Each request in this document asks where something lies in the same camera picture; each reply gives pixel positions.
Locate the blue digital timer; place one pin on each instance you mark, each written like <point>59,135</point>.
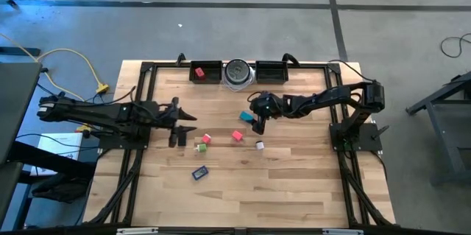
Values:
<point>199,172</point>

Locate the white cylindrical air purifier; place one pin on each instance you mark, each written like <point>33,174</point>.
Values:
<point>237,71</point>

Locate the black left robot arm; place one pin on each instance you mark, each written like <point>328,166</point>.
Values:
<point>92,111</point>

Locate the green and white charger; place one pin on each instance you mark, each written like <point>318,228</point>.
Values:
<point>201,148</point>

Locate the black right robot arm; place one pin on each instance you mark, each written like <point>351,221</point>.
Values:
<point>331,98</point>

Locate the dark grey desk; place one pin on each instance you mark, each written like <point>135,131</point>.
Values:
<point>14,98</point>

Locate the teal block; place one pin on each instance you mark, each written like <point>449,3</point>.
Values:
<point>246,116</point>

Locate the dark metal table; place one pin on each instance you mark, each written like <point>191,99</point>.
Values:
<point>434,135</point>

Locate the black metal rig frame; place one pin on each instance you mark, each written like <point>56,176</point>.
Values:
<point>309,65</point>

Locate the black rectangular box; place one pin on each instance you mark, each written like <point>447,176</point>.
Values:
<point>181,140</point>

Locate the black plastic basket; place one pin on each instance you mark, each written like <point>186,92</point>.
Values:
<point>271,76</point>
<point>211,76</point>

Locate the white paper box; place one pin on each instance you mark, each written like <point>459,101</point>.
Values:
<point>55,146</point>

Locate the pink and white charger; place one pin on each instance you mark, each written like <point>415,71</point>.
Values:
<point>206,138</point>

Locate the pink wall charger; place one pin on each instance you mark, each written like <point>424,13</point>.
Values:
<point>237,136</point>

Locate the red block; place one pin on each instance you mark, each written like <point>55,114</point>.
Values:
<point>199,72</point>

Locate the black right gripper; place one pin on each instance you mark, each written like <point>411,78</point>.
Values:
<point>268,106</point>

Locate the black bag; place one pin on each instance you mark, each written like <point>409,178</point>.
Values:
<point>62,189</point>

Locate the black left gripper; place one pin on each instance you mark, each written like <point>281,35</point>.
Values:
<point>173,117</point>

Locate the silver bracket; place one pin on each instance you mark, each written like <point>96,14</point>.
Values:
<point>136,231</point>
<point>342,232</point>

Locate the small white charger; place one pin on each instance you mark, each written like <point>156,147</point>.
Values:
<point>260,145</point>

